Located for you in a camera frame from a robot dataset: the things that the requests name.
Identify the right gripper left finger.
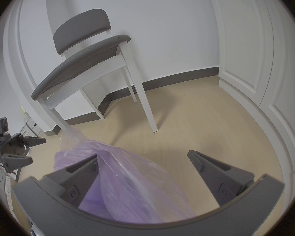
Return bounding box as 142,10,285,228
40,153,99,208

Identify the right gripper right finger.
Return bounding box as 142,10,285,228
187,150,255,208

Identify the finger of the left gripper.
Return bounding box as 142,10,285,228
2,155,33,173
23,136,47,148

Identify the purple plastic bag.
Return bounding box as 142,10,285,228
54,126,197,225

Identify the small white chest of drawers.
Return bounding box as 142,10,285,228
20,112,44,137

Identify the grey and white chair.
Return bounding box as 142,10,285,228
31,8,159,134

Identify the white wardrobe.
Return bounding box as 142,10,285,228
204,0,295,181

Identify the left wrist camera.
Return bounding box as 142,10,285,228
0,117,9,135

